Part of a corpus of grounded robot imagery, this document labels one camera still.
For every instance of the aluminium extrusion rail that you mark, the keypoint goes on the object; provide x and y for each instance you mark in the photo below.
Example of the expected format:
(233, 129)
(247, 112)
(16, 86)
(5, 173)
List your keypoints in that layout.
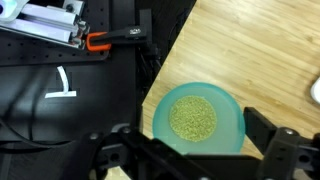
(43, 20)

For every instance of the white digital kitchen scale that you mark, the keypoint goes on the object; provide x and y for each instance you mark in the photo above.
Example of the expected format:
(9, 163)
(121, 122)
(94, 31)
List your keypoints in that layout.
(316, 90)

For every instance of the translucent blue plastic cup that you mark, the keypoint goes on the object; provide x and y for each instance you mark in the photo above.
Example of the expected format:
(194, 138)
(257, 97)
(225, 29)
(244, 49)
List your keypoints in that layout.
(226, 113)

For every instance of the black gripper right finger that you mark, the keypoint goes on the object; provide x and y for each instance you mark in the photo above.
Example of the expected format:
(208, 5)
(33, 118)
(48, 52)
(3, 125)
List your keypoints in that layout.
(286, 153)

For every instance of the green grain pile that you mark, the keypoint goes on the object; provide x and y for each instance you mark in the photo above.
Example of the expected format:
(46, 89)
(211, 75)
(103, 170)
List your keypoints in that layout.
(192, 119)

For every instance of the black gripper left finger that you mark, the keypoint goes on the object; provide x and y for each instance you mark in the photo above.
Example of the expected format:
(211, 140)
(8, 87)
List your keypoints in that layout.
(110, 156)

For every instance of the black orange bar clamp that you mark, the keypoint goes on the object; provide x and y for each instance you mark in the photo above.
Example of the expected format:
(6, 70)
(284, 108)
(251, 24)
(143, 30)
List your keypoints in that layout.
(126, 33)

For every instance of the black perforated breadboard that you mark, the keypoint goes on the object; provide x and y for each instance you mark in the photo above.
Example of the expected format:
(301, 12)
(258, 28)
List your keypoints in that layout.
(100, 83)

